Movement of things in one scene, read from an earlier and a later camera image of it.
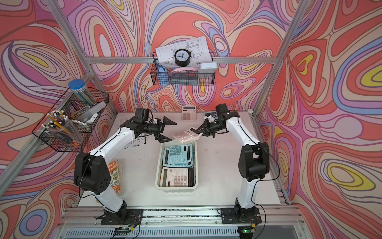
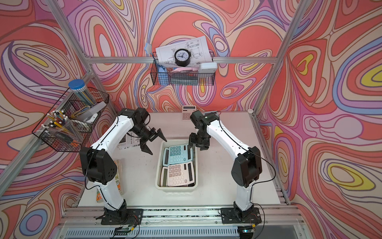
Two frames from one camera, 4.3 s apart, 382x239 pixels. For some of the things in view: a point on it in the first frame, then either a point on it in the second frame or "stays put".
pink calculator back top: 189,113 stays put
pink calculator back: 187,136 → 180,174
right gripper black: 206,129 → 205,146
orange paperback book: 116,169 stays put
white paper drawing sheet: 198,48 stays put
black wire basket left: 66,127 stays put
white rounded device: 208,67 stays put
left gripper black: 159,129 → 153,134
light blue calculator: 165,160 stays put
